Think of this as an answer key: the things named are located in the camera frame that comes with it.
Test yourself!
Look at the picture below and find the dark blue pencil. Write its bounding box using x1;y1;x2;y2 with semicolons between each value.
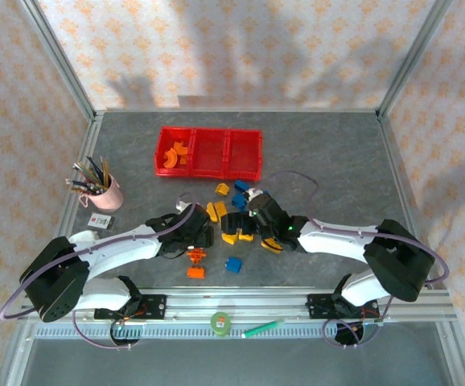
87;156;105;188

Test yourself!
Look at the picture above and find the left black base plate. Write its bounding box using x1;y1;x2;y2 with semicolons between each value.
93;294;167;322

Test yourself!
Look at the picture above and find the long yellow lego brick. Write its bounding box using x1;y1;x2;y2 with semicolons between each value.
261;237;284;254

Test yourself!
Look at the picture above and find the green pencil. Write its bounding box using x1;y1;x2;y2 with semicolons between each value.
73;162;100;187

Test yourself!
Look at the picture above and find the white round clock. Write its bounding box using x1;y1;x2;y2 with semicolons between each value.
70;229;99;244

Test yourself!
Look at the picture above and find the small white red card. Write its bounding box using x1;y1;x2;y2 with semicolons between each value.
88;214;116;230

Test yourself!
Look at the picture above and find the grey slotted cable duct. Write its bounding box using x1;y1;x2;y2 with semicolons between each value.
33;324;378;341

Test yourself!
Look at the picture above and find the orange lego chassis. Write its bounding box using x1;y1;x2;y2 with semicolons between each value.
186;248;209;265

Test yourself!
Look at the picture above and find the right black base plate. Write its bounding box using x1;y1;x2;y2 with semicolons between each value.
305;293;382;322

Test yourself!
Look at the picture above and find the pink cup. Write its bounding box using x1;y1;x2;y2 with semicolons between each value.
80;173;124;213

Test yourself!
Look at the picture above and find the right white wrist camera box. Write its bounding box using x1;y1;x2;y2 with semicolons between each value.
243;187;268;202

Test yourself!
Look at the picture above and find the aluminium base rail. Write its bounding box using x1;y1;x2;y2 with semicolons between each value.
19;285;458;322

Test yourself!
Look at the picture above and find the green marker pen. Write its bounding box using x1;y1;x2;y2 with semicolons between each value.
242;318;286;339

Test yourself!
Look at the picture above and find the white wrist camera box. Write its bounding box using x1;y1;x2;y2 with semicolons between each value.
243;187;268;202
175;192;195;213

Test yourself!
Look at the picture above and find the aluminium table side rail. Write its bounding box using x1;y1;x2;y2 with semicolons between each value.
39;112;105;290
377;112;446;290

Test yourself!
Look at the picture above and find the green tape roll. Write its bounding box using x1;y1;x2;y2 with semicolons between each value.
210;311;233;337

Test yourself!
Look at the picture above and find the aluminium frame post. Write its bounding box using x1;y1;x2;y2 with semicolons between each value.
376;0;455;121
18;0;99;124

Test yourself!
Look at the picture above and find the aluminium table end rail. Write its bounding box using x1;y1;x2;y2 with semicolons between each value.
95;107;381;114

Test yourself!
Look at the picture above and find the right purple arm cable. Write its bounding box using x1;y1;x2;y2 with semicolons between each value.
268;170;449;349

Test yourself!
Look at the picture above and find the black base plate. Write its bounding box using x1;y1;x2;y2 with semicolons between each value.
93;294;167;322
305;293;382;322

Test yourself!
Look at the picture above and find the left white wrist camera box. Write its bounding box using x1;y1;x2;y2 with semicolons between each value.
175;192;195;213

